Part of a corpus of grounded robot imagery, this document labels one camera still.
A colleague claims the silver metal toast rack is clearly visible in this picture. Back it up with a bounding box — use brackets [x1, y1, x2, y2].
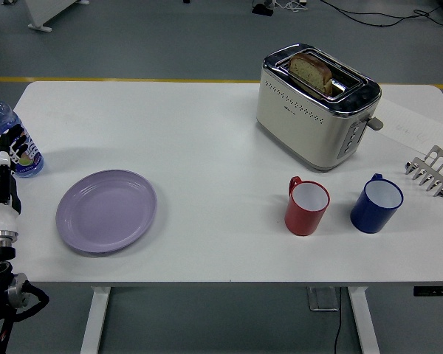
[404, 144, 443, 199]

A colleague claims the grey floor plate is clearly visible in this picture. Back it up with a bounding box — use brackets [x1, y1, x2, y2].
[305, 286, 342, 313]

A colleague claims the brown bread slice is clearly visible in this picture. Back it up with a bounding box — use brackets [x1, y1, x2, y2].
[288, 52, 334, 94]

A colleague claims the long black floor cable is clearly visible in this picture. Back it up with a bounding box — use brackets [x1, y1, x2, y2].
[318, 0, 443, 28]

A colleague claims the thin black power cord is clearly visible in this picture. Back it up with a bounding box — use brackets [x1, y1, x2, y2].
[332, 286, 345, 354]

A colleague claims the black table control panel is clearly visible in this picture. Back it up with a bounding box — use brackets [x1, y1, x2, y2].
[413, 285, 443, 297]

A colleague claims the clear blue-capped water bottle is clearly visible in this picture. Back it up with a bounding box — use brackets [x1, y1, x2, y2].
[0, 87, 45, 179]

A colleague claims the black power adapter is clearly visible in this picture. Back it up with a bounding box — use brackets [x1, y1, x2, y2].
[251, 3, 275, 17]

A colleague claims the white floor cable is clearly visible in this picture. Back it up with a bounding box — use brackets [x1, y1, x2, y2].
[272, 0, 308, 12]

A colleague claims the white table leg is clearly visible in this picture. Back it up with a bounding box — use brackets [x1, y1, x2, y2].
[79, 286, 112, 354]
[346, 286, 382, 354]

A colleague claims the purple round plate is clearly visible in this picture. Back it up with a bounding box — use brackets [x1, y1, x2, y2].
[55, 169, 159, 254]

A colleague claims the white paper sheet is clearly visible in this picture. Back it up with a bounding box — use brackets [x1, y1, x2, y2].
[375, 97, 443, 153]

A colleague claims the blue mug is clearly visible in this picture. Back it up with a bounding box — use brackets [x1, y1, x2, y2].
[349, 173, 405, 235]

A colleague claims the cream silver toaster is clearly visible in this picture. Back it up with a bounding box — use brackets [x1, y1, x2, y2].
[255, 43, 385, 173]

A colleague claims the red mug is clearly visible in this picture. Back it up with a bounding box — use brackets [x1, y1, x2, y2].
[284, 176, 332, 237]

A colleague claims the white furniture base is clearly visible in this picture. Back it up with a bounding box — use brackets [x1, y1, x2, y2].
[23, 0, 91, 32]

